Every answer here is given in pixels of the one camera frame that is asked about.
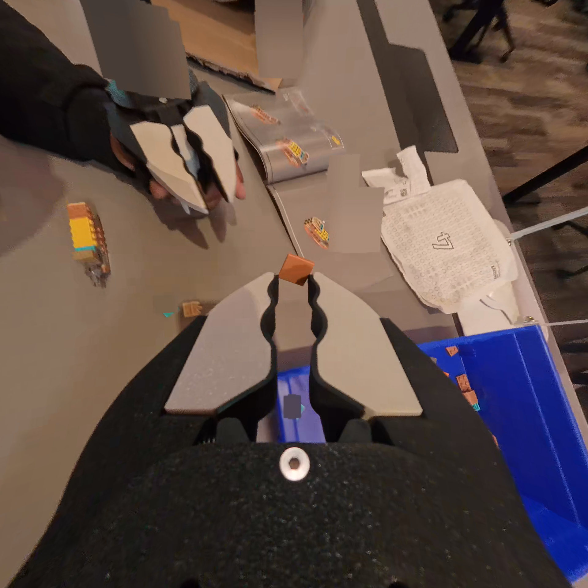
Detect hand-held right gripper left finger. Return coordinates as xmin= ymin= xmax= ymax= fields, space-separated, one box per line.
xmin=164 ymin=271 xmax=280 ymax=416

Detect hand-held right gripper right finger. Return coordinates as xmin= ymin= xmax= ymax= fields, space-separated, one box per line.
xmin=307 ymin=271 xmax=424 ymax=418

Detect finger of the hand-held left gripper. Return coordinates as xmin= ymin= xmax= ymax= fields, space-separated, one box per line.
xmin=130 ymin=119 xmax=210 ymax=215
xmin=182 ymin=106 xmax=238 ymax=204

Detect pile of lego pieces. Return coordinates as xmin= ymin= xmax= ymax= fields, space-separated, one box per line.
xmin=443 ymin=345 xmax=483 ymax=413

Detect orange-brown lego tile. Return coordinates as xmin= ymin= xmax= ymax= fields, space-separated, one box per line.
xmin=278 ymin=254 xmax=316 ymax=287

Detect blue plastic bin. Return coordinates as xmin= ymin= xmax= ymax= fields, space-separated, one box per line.
xmin=275 ymin=324 xmax=588 ymax=586

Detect person's left forearm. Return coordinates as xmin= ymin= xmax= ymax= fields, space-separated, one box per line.
xmin=0 ymin=0 xmax=118 ymax=162

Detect partly built lego model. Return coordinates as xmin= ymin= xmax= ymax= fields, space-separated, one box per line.
xmin=66 ymin=201 xmax=112 ymax=288

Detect lego instruction booklet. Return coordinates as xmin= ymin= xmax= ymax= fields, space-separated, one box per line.
xmin=222 ymin=89 xmax=397 ymax=286

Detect clear plastic bag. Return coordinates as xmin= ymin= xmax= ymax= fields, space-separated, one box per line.
xmin=281 ymin=88 xmax=318 ymax=118

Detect flat white paper bag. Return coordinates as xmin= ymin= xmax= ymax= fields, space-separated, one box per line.
xmin=458 ymin=220 xmax=525 ymax=337

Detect white perforated plastic bag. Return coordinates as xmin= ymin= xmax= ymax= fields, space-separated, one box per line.
xmin=380 ymin=179 xmax=519 ymax=315

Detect grey metal rod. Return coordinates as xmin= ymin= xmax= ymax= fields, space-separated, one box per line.
xmin=506 ymin=209 xmax=588 ymax=243
xmin=523 ymin=315 xmax=588 ymax=329

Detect black table leg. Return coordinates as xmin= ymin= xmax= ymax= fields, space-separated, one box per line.
xmin=502 ymin=146 xmax=588 ymax=205

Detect black office chair base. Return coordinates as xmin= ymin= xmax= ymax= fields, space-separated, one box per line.
xmin=447 ymin=0 xmax=516 ymax=63

